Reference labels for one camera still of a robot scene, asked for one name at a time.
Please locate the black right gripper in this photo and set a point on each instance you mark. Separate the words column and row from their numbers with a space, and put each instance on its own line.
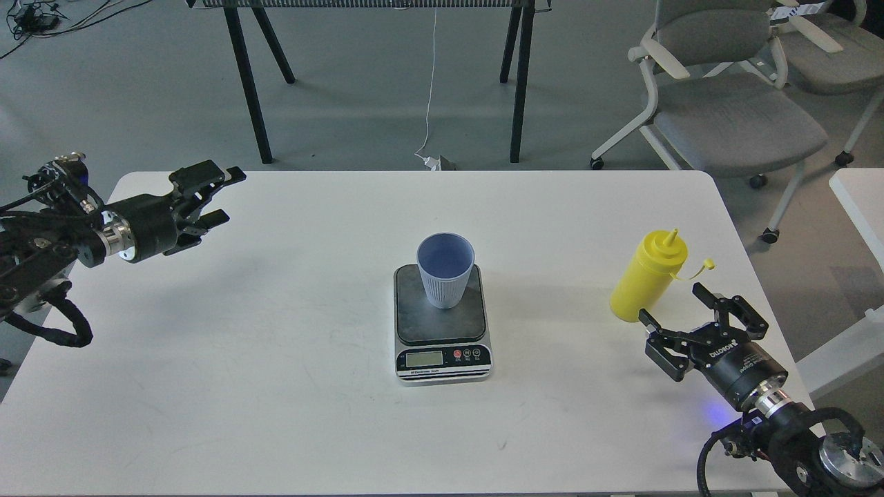
column 729, row 360

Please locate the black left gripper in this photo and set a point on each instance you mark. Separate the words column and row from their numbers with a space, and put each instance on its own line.
column 143, row 226

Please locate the yellow squeeze bottle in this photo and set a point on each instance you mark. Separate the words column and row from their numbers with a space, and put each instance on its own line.
column 654, row 265

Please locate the light blue ribbed cup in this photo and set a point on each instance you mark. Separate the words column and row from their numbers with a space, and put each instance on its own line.
column 445, row 262

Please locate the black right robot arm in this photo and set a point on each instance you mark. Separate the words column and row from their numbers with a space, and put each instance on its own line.
column 822, row 452

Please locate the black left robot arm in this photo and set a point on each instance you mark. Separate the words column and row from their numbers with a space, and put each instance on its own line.
column 61, row 220

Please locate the black digital kitchen scale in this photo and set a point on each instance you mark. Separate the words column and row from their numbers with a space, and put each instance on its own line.
column 439, row 346

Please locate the grey office chair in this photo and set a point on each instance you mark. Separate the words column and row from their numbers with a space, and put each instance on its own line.
column 830, row 52
column 714, row 73

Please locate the white power adapter on floor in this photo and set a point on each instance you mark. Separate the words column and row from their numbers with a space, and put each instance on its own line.
column 439, row 164

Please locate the black leg background table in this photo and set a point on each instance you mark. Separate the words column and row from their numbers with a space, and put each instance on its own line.
column 517, row 51

